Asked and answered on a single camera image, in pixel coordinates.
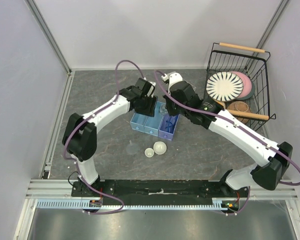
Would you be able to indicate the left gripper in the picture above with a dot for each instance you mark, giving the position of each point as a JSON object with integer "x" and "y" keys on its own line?
{"x": 150, "y": 110}

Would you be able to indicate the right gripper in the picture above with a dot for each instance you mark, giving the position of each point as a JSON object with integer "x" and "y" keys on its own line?
{"x": 170, "y": 110}

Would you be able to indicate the blue compartment organizer box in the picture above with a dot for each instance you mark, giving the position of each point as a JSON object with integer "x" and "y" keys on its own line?
{"x": 156, "y": 125}

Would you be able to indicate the blue safety glasses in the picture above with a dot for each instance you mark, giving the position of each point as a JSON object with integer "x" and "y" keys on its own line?
{"x": 169, "y": 126}

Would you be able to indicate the large white dish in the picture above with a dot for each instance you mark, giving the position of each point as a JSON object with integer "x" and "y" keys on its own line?
{"x": 159, "y": 147}

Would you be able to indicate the small white dish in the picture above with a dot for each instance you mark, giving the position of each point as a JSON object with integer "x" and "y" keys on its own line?
{"x": 149, "y": 152}

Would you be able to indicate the black wire dish basket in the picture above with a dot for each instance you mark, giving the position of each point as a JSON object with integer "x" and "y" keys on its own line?
{"x": 252, "y": 64}

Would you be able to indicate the small glass beaker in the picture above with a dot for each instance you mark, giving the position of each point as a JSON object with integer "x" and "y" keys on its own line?
{"x": 163, "y": 110}

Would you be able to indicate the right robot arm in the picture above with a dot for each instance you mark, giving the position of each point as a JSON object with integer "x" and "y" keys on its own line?
{"x": 271, "y": 159}

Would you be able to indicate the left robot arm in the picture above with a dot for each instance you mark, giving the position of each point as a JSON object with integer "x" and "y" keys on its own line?
{"x": 80, "y": 136}

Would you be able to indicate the yellow bowl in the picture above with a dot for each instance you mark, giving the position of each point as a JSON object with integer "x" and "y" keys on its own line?
{"x": 222, "y": 103}

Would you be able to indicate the white blue striped plate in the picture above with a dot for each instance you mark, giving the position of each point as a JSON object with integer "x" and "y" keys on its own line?
{"x": 224, "y": 86}

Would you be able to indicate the brown wooden bowl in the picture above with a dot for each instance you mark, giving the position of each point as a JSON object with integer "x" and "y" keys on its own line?
{"x": 240, "y": 106}

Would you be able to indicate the pink plate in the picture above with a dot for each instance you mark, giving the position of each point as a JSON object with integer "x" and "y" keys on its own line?
{"x": 245, "y": 79}

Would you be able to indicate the dark green plate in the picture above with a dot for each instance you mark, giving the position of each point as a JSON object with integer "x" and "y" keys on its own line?
{"x": 247, "y": 93}

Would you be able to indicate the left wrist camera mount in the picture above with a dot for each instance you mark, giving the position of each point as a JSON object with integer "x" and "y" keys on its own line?
{"x": 152, "y": 88}

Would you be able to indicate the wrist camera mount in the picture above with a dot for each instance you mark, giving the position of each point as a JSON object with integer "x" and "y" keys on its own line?
{"x": 152, "y": 88}
{"x": 171, "y": 79}

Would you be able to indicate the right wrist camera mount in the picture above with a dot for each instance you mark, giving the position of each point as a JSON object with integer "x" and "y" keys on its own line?
{"x": 171, "y": 79}

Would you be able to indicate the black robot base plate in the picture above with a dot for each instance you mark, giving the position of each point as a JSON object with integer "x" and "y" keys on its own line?
{"x": 167, "y": 192}

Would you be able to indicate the light blue cable duct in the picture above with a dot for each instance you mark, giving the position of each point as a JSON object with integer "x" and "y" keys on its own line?
{"x": 89, "y": 205}

